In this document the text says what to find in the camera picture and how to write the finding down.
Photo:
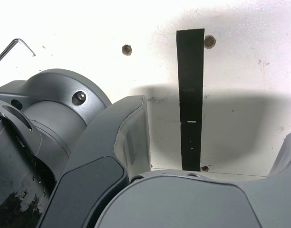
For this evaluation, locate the metal hex key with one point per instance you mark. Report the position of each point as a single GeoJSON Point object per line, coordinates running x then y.
{"type": "Point", "coordinates": [28, 48]}

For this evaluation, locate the black tape strip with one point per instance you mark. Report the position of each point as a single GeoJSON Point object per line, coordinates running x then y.
{"type": "Point", "coordinates": [190, 95]}

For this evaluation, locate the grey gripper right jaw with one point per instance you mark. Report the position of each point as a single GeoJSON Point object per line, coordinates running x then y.
{"type": "Point", "coordinates": [183, 204]}

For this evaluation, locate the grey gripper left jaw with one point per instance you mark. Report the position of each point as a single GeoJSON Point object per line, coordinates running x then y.
{"type": "Point", "coordinates": [88, 166]}

